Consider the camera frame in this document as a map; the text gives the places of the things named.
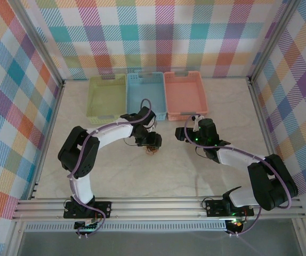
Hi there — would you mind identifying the thin orange cable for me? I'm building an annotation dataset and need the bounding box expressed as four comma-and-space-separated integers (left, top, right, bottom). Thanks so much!
142, 145, 159, 158

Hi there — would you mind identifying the pink perforated plastic basket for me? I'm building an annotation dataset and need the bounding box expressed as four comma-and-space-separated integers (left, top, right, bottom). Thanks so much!
163, 70, 210, 122

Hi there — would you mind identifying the blue perforated plastic basket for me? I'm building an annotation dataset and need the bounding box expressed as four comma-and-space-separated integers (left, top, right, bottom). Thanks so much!
126, 71, 167, 122

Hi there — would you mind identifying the green perforated plastic basket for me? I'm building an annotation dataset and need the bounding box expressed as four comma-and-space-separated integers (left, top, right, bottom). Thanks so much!
85, 74, 128, 126

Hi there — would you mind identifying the small lit circuit board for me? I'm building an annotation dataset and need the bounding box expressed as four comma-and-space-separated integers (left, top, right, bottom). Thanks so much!
74, 218, 102, 233
225, 216, 247, 230

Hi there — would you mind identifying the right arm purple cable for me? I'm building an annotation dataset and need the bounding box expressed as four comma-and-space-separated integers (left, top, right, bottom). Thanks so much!
184, 115, 294, 237

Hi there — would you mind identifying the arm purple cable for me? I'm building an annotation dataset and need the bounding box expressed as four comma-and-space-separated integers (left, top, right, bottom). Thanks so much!
184, 115, 294, 237
68, 98, 158, 238

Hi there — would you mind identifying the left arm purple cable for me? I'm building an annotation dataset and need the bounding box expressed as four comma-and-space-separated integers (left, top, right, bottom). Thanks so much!
68, 98, 158, 238

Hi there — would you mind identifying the aluminium side rail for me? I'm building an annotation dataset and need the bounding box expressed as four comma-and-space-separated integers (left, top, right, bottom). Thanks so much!
247, 76, 280, 167
29, 79, 66, 200

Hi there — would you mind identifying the aluminium mounting rail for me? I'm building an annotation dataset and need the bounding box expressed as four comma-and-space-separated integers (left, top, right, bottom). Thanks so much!
11, 198, 305, 222

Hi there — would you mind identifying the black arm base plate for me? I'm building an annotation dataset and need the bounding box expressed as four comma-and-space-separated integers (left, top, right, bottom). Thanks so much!
205, 198, 255, 217
63, 201, 113, 219

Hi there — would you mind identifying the slotted grey cable duct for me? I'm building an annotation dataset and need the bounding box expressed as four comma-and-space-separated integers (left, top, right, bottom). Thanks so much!
25, 220, 228, 232

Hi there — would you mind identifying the aluminium frame post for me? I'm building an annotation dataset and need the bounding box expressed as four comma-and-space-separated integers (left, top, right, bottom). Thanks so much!
248, 0, 300, 81
13, 0, 65, 83

